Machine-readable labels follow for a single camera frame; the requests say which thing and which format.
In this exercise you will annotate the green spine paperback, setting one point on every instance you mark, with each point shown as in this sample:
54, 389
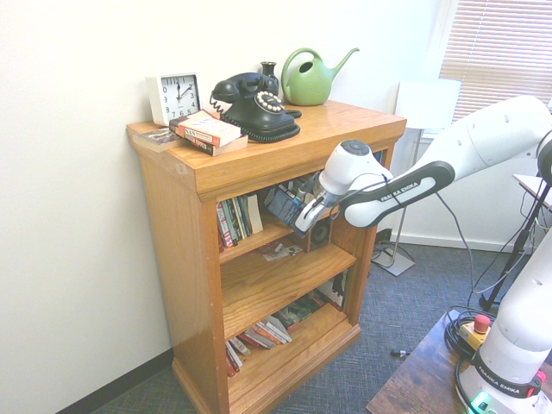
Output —
245, 215

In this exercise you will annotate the yellow emergency stop button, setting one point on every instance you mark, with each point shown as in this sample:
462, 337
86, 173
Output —
479, 325

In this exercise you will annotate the red and white leaning books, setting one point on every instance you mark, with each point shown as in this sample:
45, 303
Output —
233, 358

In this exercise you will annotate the blue Greg Bear paperback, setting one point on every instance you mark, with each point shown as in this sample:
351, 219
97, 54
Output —
282, 207

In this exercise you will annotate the red and white spine book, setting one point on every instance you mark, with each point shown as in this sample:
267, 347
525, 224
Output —
224, 226

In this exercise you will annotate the small black floor item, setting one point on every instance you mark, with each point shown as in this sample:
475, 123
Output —
400, 353

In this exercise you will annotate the white square clock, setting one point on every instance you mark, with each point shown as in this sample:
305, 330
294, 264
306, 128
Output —
177, 97

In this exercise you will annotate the black and white standing book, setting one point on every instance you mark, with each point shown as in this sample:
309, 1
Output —
336, 289

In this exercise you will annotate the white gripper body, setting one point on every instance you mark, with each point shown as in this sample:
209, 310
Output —
312, 213

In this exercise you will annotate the dark round speaker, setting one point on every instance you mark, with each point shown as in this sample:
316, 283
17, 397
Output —
321, 235

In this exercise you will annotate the dark small vase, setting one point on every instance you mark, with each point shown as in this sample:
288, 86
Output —
268, 71

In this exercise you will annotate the white grey lying book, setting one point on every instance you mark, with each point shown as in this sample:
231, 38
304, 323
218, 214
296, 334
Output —
278, 330

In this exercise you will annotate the wooden bookcase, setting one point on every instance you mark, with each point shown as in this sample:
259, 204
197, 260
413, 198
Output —
181, 241

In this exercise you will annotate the loose photo cards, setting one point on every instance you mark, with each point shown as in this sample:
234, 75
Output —
278, 252

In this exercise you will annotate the black tripod stand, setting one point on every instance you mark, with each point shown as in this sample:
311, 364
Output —
519, 250

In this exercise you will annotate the dark green cover book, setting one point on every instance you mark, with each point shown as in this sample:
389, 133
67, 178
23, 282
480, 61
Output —
302, 310

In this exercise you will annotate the green watering can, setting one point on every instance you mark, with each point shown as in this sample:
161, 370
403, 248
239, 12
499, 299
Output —
308, 88

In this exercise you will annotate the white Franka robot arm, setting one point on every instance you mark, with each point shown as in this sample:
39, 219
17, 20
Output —
483, 138

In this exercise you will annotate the stacked orange books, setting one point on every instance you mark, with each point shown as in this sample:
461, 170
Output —
228, 147

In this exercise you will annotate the window blinds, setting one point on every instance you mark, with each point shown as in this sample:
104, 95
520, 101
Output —
496, 43

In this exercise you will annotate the light wooden side table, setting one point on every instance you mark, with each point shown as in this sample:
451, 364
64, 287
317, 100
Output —
530, 185

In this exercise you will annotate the black rotary telephone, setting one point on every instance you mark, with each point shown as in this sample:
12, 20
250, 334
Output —
259, 116

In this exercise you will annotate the dark spine paperback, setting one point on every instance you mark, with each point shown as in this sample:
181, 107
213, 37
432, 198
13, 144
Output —
235, 220

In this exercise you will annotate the dark cover flat book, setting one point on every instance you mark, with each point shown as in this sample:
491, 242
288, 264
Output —
155, 139

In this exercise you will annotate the orange and white paperback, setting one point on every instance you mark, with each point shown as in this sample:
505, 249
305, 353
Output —
209, 128

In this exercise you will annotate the orange cover lying book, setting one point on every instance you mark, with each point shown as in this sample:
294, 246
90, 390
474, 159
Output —
259, 338

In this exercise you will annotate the white shade floor lamp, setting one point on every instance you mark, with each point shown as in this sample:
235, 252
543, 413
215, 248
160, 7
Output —
427, 103

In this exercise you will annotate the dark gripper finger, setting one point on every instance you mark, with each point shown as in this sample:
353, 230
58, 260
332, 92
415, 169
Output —
297, 200

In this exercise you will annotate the white page leaning book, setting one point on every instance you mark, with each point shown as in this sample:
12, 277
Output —
256, 213

